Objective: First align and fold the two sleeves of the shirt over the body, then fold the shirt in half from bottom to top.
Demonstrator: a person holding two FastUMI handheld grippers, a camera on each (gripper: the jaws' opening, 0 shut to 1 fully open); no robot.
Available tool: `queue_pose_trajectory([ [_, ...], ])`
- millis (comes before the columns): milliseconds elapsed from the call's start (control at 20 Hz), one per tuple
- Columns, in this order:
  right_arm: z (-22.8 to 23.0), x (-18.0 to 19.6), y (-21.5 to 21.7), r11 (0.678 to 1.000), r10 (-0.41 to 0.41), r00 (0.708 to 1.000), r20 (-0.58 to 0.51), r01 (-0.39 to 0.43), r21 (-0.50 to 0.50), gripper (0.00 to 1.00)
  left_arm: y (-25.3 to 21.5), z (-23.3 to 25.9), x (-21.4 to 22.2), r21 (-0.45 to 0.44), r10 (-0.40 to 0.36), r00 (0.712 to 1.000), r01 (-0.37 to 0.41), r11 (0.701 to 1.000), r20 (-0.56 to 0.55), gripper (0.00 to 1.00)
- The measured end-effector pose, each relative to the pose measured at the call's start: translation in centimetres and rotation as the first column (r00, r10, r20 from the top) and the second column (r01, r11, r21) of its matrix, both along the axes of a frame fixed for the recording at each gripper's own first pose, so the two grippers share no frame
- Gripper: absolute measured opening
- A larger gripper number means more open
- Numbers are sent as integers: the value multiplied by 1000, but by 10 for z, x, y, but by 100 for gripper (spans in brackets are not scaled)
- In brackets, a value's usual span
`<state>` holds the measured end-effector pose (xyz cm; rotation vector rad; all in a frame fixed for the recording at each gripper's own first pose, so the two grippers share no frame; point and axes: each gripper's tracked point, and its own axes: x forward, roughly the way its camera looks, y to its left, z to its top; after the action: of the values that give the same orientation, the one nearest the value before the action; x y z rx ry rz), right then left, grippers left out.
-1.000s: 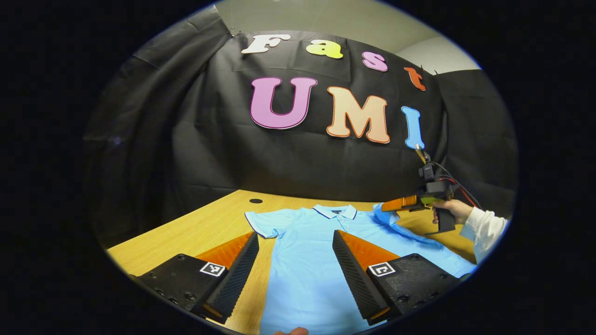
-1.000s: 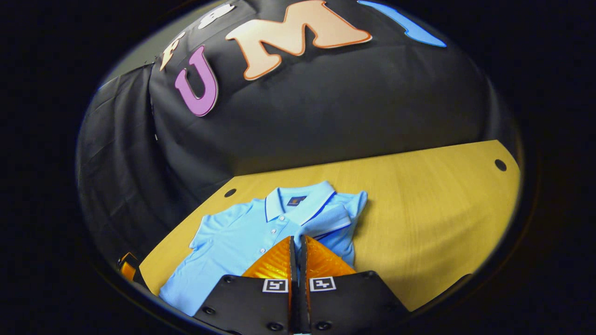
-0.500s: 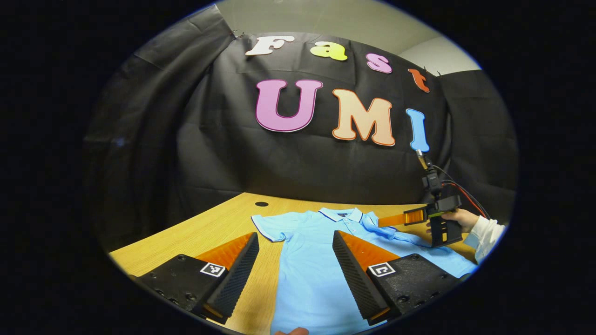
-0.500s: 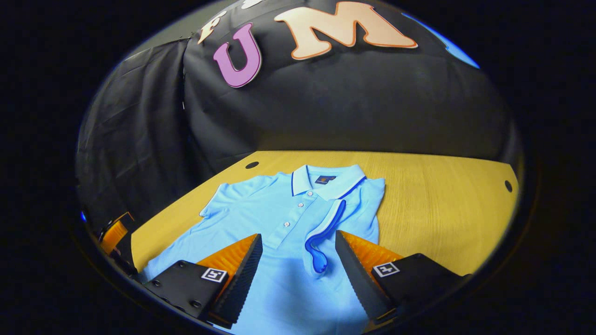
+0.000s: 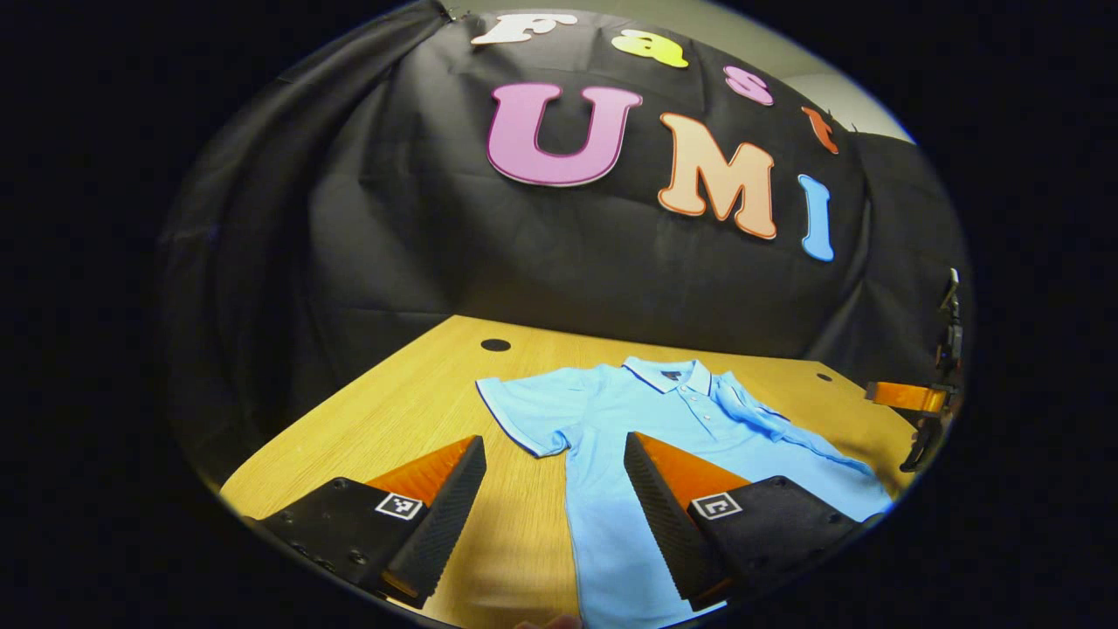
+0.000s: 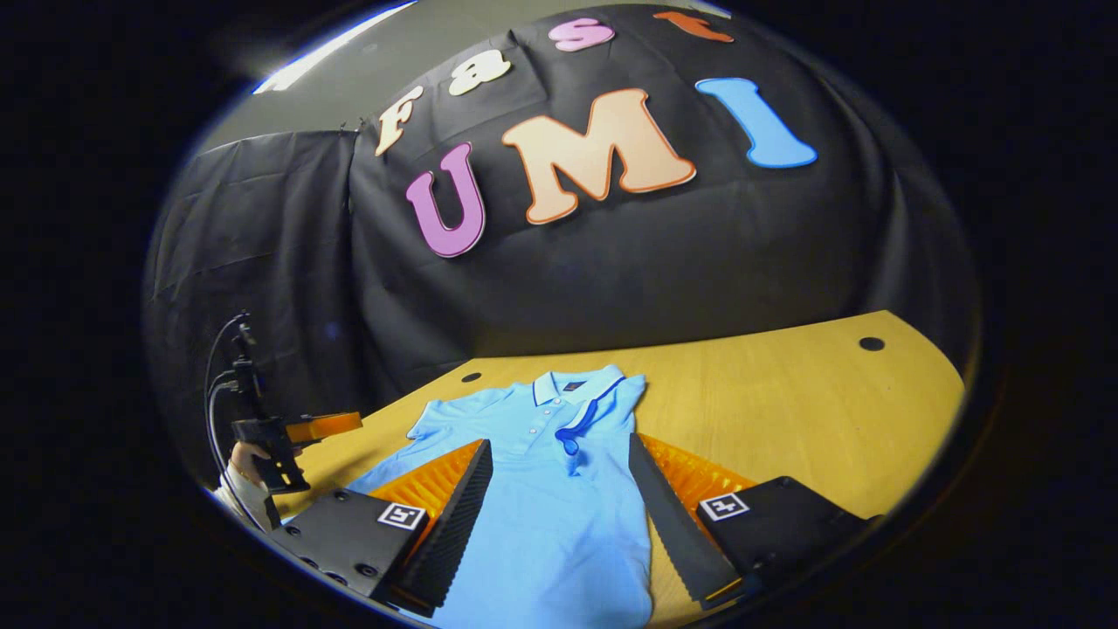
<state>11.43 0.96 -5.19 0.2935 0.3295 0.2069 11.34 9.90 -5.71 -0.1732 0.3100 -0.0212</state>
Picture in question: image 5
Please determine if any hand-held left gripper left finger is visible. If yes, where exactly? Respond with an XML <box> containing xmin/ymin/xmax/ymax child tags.
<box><xmin>243</xmin><ymin>434</ymin><xmax>487</xmax><ymax>610</ymax></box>

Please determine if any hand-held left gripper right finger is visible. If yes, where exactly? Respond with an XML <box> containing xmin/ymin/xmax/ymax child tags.
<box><xmin>622</xmin><ymin>431</ymin><xmax>874</xmax><ymax>612</ymax></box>

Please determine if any light blue T-shirt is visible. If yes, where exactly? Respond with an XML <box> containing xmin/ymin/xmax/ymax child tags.
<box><xmin>476</xmin><ymin>356</ymin><xmax>894</xmax><ymax>629</ymax></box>

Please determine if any black backdrop cloth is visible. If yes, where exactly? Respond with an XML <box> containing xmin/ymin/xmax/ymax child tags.
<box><xmin>157</xmin><ymin>0</ymin><xmax>972</xmax><ymax>490</ymax></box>

